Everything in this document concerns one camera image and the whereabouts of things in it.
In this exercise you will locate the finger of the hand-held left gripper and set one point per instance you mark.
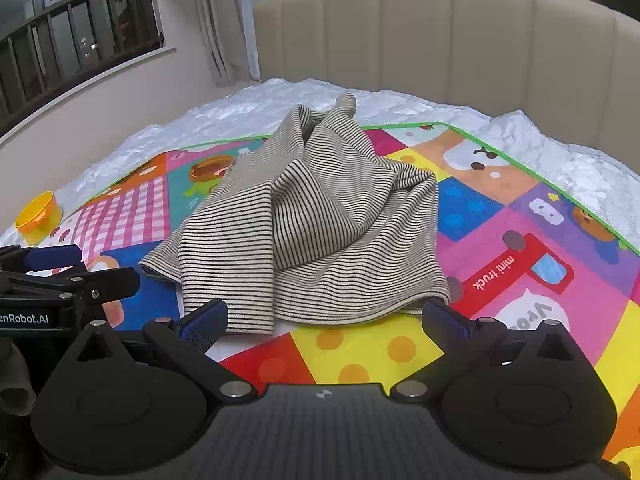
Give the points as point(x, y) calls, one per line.
point(112, 284)
point(52, 257)

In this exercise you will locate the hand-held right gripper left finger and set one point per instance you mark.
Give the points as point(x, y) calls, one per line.
point(205, 322)

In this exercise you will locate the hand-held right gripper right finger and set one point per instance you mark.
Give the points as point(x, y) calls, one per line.
point(445, 322)

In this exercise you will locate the beige striped garment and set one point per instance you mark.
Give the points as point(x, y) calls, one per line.
point(320, 230)

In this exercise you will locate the yellow plastic tub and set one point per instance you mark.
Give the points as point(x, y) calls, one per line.
point(39, 217)

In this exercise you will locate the colourful cartoon play mat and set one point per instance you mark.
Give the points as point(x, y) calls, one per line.
point(500, 240)

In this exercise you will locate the white quilted bedspread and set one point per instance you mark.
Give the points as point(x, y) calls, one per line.
point(240, 107)

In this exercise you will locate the dark window railing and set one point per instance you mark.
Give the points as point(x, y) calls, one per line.
point(75, 35)

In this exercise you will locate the beige padded headboard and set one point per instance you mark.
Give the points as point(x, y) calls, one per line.
point(450, 45)

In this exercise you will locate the beige curtain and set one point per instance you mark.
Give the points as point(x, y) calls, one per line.
point(225, 20)

